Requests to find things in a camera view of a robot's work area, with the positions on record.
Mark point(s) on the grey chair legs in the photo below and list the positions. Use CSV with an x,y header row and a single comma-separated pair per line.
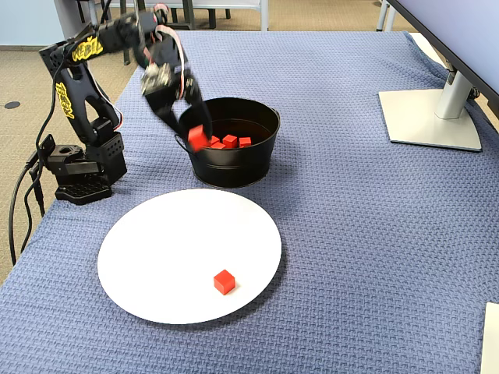
x,y
380,17

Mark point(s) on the white metal table frame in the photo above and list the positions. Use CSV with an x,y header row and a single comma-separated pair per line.
x,y
264,15

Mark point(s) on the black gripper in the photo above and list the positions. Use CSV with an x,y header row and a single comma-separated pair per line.
x,y
168,97

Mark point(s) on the black chair legs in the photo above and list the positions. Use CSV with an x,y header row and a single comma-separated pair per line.
x,y
82,11
211,18

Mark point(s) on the blue woven tablecloth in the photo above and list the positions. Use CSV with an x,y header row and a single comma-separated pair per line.
x,y
351,233

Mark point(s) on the white round plate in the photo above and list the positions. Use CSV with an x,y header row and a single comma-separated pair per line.
x,y
175,253

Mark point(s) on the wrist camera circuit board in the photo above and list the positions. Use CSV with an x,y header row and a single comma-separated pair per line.
x,y
156,78

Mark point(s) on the monitor with silver stand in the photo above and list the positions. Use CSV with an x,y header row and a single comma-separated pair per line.
x,y
429,117

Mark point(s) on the black metal bucket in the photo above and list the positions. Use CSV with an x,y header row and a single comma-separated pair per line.
x,y
234,167

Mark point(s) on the white flat object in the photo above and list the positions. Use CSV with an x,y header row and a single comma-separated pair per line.
x,y
492,339

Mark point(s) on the black floor disc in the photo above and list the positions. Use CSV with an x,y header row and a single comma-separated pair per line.
x,y
12,105

